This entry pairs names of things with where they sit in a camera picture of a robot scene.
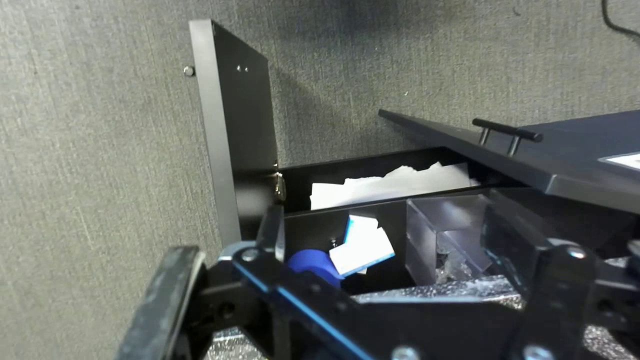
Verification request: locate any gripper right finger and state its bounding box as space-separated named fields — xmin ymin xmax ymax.
xmin=482 ymin=199 xmax=640 ymax=360

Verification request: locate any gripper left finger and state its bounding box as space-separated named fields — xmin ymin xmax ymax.
xmin=116 ymin=204 xmax=382 ymax=360

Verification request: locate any blue tape roll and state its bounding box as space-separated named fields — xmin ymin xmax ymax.
xmin=287 ymin=249 xmax=346 ymax=289

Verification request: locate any white box with blue edge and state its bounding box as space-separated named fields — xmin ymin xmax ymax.
xmin=344 ymin=214 xmax=379 ymax=246
xmin=328 ymin=227 xmax=396 ymax=277

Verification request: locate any black cabinet door with label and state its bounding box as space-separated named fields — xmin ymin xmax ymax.
xmin=378 ymin=109 xmax=640 ymax=216

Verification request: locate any black cabinet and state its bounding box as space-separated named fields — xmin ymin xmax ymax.
xmin=183 ymin=19 xmax=640 ymax=301

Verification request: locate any clear plastic box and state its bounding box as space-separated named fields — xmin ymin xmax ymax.
xmin=405 ymin=194 xmax=497 ymax=286

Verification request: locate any white crumpled paper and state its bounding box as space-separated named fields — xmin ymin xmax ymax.
xmin=310 ymin=161 xmax=481 ymax=211

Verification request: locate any black bar door handle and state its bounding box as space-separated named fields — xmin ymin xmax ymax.
xmin=472 ymin=118 xmax=544 ymax=157

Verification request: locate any black cable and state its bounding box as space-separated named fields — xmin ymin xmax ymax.
xmin=601 ymin=0 xmax=640 ymax=39

